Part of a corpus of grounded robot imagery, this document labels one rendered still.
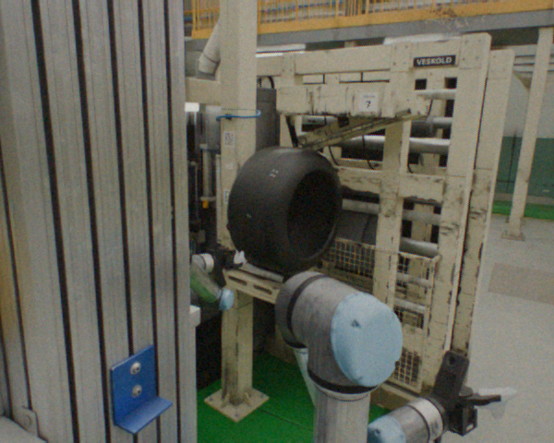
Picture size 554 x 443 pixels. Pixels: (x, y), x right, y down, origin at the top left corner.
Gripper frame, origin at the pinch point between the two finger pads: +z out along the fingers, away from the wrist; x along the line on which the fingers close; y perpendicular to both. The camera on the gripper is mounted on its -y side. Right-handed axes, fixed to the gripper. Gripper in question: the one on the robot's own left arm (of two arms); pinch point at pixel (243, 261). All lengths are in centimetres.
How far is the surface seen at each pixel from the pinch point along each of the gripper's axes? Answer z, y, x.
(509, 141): 906, 139, 83
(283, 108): 43, 71, 21
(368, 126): 57, 65, -21
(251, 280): 17.0, -13.1, 9.2
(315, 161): 27, 46, -12
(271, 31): 454, 268, 400
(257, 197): 1.8, 28.0, -2.6
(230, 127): 18, 58, 34
